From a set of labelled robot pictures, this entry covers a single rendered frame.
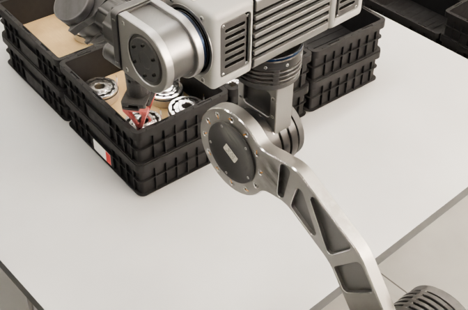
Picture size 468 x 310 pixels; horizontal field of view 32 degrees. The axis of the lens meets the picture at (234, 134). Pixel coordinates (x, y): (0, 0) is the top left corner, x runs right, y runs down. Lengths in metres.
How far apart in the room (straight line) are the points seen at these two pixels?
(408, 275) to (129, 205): 1.20
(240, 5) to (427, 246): 1.89
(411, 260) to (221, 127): 1.54
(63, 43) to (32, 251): 0.75
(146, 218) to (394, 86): 0.94
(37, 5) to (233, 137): 1.21
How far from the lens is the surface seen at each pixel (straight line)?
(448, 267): 3.04
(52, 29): 2.63
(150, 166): 2.11
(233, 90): 2.16
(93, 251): 2.06
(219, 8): 1.34
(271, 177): 1.58
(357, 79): 2.55
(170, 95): 2.25
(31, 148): 2.38
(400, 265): 3.01
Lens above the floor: 2.22
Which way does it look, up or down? 40 degrees down
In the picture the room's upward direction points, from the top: 1 degrees clockwise
